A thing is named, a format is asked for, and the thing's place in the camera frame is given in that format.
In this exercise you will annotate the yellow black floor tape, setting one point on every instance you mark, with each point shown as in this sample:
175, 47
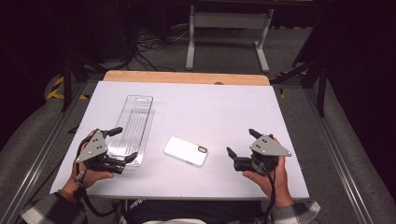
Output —
56, 91

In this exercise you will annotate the wooden table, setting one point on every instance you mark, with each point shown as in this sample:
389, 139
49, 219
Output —
186, 77

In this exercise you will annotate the white metal stand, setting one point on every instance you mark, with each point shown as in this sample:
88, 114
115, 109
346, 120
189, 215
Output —
229, 20

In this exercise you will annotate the person's right hand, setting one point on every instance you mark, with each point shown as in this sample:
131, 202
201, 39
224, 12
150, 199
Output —
278, 186

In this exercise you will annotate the aluminium floor rail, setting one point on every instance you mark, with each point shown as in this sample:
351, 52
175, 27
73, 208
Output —
339, 161
37, 161

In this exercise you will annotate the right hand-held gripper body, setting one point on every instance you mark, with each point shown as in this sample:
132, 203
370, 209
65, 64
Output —
269, 147

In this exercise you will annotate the black tripod stand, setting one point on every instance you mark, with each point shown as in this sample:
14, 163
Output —
67, 81
320, 84

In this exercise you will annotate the white phone case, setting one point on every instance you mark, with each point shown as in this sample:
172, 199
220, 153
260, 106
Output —
185, 151

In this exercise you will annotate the clear plastic packaging box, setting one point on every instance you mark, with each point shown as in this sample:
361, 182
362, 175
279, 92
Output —
134, 124

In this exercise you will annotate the person's left hand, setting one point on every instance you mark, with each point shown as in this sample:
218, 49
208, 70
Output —
90, 178

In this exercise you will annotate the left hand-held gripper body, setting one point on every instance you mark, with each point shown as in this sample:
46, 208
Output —
93, 147

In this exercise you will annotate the person's torso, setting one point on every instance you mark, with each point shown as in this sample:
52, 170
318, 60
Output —
193, 211

